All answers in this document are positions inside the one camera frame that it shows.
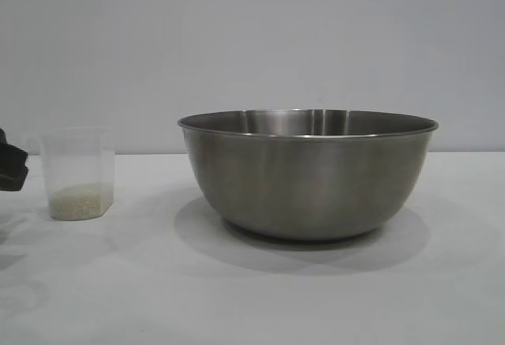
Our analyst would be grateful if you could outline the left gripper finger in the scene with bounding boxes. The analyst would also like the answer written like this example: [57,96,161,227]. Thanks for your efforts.
[0,126,29,167]
[0,166,30,193]

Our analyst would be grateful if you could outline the clear plastic measuring cup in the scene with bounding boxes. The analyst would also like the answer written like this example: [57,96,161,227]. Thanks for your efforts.
[24,126,116,221]

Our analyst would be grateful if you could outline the white rice grains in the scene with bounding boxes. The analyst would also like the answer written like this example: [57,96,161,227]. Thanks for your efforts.
[50,182,114,220]

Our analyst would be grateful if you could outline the stainless steel mixing bowl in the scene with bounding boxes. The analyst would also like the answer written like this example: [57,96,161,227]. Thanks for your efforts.
[176,108,440,242]

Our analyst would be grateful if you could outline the white tablecloth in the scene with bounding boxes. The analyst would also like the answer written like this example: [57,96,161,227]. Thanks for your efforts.
[0,151,505,345]

